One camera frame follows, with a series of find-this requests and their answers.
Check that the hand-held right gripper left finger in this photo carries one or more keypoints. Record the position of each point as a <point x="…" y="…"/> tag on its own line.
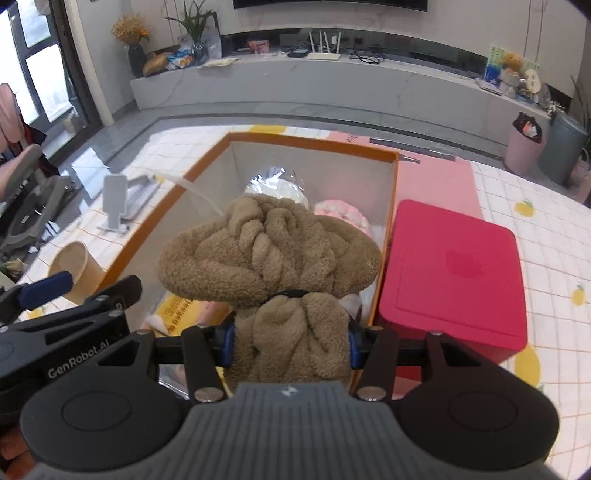
<point x="224" y="346"/>

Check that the pink card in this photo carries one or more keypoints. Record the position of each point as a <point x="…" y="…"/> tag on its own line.
<point x="258" y="47"/>

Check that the snake plant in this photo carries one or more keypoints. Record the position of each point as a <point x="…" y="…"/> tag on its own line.
<point x="582" y="99"/>

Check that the brown round ornament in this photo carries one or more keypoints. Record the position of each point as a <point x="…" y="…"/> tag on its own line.
<point x="157" y="64"/>

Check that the red box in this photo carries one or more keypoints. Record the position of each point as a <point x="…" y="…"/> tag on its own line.
<point x="452" y="277"/>

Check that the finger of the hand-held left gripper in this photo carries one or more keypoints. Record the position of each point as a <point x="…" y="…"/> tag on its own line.
<point x="46" y="288"/>
<point x="106" y="300"/>

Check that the dark vase with dried flowers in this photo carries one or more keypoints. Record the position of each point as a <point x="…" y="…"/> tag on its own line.
<point x="136" y="60"/>

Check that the pink woven basket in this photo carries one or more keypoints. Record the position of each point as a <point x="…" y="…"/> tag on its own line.
<point x="581" y="173"/>

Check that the white marble tv cabinet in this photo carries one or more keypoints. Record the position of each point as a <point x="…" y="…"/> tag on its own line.
<point x="323" y="87"/>

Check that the green plant in glass vase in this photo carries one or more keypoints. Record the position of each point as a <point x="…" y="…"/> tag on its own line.
<point x="194" y="23"/>

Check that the grey phone stand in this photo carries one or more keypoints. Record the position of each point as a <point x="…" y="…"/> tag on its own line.
<point x="113" y="194"/>

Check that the grey chair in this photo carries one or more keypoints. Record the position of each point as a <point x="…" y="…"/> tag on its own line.
<point x="27" y="203"/>

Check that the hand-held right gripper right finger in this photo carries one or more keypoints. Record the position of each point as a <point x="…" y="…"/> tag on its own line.
<point x="356" y="348"/>

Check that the orange cardboard box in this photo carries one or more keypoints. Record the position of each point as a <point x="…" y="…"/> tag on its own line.
<point x="323" y="180"/>

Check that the brown teddy bear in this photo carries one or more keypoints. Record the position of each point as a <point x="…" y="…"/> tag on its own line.
<point x="513" y="61"/>

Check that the black set-top box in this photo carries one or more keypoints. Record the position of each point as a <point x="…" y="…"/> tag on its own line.
<point x="298" y="52"/>

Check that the pink table mat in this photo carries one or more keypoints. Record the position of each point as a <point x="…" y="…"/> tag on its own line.
<point x="434" y="184"/>

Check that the white plastic bag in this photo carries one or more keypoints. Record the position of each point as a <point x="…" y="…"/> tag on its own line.
<point x="213" y="44"/>

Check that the black television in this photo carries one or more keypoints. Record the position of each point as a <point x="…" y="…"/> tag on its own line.
<point x="323" y="3"/>

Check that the lemon print checked tablecloth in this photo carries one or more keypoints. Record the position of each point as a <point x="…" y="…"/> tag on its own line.
<point x="554" y="240"/>

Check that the brown paper cup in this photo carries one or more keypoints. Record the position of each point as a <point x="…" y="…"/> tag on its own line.
<point x="76" y="267"/>

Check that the pink trash bin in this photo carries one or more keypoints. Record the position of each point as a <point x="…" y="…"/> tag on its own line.
<point x="524" y="152"/>

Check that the plastic-wrapped white bundle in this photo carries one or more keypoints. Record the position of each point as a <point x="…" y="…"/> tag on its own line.
<point x="274" y="187"/>

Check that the white router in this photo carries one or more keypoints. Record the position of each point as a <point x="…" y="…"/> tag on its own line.
<point x="323" y="56"/>

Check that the white ceramic pot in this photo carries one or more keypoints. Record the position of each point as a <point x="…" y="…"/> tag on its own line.
<point x="510" y="77"/>

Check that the white plastic tube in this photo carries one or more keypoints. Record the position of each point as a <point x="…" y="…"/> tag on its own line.
<point x="194" y="189"/>

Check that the pink and white crocheted piece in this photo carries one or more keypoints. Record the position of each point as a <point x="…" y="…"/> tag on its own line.
<point x="341" y="212"/>

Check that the brown plush towel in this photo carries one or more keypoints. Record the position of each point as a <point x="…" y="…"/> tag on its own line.
<point x="268" y="258"/>

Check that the grey trash bin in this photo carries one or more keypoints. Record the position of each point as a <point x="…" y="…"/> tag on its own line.
<point x="561" y="152"/>

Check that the yellow snack packet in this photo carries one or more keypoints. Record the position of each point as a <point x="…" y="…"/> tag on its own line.
<point x="180" y="316"/>

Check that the green printed poster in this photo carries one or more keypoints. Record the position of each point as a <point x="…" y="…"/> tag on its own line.
<point x="493" y="64"/>

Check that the blue snack packet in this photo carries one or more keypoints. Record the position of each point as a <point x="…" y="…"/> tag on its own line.
<point x="182" y="59"/>

